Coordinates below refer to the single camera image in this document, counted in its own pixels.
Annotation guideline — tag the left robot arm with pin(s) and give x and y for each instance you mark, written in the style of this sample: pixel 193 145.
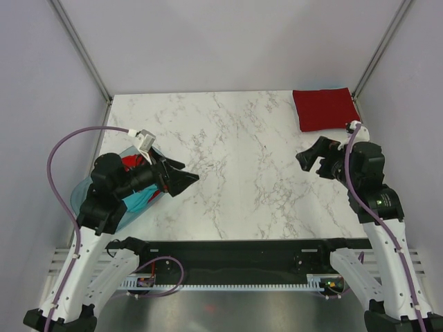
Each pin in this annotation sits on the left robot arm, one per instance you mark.
pixel 78 297

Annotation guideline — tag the red shirt in basket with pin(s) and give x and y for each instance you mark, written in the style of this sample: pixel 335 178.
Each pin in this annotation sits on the red shirt in basket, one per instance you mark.
pixel 134 161

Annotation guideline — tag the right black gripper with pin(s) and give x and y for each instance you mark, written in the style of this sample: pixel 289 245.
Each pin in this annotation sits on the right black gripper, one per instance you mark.
pixel 325 147

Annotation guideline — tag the right aluminium frame post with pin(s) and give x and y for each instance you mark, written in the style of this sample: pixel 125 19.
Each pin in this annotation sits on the right aluminium frame post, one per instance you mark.
pixel 397 20

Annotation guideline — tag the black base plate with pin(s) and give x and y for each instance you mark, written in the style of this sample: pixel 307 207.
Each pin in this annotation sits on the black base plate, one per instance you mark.
pixel 251 262

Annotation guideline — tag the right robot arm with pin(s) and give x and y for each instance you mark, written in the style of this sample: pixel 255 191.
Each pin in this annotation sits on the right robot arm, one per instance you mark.
pixel 395 302

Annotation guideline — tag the aluminium frame post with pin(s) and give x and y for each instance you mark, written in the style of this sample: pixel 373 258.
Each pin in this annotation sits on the aluminium frame post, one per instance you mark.
pixel 74 37
pixel 397 20

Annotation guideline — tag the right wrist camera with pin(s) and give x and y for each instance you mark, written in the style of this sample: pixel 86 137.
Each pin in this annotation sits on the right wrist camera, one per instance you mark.
pixel 356 132

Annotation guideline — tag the teal shirt in basket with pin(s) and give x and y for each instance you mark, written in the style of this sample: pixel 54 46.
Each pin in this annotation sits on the teal shirt in basket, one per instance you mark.
pixel 137 201

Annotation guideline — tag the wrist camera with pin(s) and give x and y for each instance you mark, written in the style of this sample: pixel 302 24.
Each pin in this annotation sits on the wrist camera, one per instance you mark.
pixel 356 132
pixel 142 140

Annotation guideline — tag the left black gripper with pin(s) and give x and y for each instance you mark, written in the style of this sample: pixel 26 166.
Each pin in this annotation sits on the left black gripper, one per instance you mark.
pixel 173 180

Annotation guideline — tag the left aluminium frame post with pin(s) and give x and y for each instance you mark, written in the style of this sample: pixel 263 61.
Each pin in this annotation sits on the left aluminium frame post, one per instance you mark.
pixel 74 37

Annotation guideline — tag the red t-shirt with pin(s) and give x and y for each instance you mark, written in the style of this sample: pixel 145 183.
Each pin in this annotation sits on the red t-shirt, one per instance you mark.
pixel 324 109

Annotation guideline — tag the white slotted cable duct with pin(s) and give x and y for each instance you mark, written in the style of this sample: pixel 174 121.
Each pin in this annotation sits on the white slotted cable duct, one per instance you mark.
pixel 314 283

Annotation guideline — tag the transparent blue plastic basket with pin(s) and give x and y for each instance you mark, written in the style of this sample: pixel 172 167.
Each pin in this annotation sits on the transparent blue plastic basket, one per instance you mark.
pixel 103 207

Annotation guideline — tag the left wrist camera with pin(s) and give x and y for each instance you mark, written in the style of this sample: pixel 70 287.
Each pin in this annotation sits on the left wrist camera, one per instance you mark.
pixel 142 140

